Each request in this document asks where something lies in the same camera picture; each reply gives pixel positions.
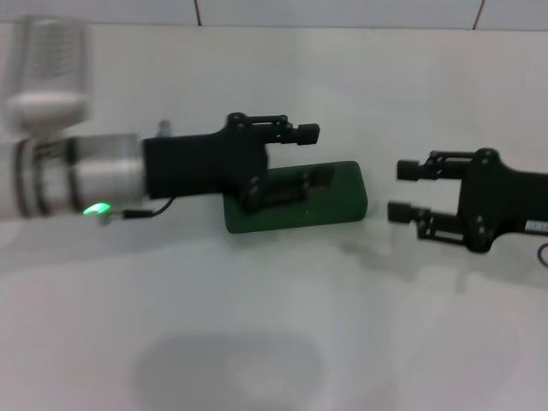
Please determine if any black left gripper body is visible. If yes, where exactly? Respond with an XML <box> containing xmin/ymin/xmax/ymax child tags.
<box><xmin>143</xmin><ymin>113</ymin><xmax>269</xmax><ymax>211</ymax></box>

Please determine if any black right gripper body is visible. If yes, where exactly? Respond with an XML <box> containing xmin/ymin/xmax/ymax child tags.
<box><xmin>457</xmin><ymin>147</ymin><xmax>548</xmax><ymax>253</ymax></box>

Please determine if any green glasses case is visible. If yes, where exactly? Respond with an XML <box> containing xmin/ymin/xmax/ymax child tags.
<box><xmin>222</xmin><ymin>160</ymin><xmax>370</xmax><ymax>235</ymax></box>

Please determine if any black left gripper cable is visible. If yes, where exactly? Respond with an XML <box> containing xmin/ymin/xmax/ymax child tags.
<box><xmin>98</xmin><ymin>197</ymin><xmax>175</xmax><ymax>227</ymax></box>

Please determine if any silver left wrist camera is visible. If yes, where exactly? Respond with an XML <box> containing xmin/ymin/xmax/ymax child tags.
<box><xmin>0</xmin><ymin>15</ymin><xmax>93</xmax><ymax>138</ymax></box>

